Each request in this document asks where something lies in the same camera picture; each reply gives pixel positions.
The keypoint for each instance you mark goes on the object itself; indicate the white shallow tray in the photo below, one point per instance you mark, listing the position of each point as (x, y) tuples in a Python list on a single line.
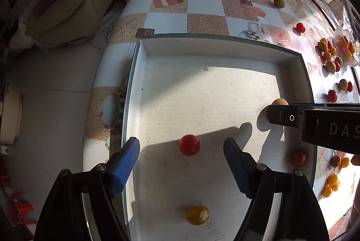
[(202, 105)]

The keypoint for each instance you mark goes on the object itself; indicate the red plastic stool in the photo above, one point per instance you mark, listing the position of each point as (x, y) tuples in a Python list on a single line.
[(19, 208)]

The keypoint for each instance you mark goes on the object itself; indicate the bagged heap of kumquats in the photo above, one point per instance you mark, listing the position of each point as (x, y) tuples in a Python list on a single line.
[(345, 47)]

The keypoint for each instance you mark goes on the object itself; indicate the checkered patterned tablecloth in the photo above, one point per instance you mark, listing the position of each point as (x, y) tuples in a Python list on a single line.
[(202, 7)]

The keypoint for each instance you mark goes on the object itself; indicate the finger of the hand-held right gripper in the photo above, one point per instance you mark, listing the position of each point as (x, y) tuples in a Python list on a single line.
[(284, 115)]

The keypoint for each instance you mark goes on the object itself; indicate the person's right forearm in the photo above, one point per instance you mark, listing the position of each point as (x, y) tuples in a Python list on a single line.
[(355, 212)]

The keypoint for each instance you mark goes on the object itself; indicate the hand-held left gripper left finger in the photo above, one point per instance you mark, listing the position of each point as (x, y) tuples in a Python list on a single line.
[(125, 167)]

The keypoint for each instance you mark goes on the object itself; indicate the beige basin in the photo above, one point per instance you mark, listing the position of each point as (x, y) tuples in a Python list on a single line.
[(11, 117)]

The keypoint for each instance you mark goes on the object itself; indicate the beige sofa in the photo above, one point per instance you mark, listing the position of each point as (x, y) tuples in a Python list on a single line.
[(76, 4)]

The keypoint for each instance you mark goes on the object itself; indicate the person's right hand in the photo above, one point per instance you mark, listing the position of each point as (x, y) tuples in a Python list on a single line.
[(356, 160)]

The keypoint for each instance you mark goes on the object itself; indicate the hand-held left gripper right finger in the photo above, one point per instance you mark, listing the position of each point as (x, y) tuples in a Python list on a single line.
[(236, 170)]

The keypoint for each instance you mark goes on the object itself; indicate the yellow kumquat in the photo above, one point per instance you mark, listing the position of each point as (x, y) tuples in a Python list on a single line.
[(197, 215)]

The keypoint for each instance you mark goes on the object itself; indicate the orange kumquat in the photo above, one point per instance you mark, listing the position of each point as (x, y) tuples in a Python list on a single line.
[(344, 162), (326, 191), (333, 50), (327, 55), (335, 187), (332, 179), (324, 40)]

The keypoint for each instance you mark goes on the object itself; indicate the clear plastic bag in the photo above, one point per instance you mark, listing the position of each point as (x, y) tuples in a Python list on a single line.
[(341, 32)]

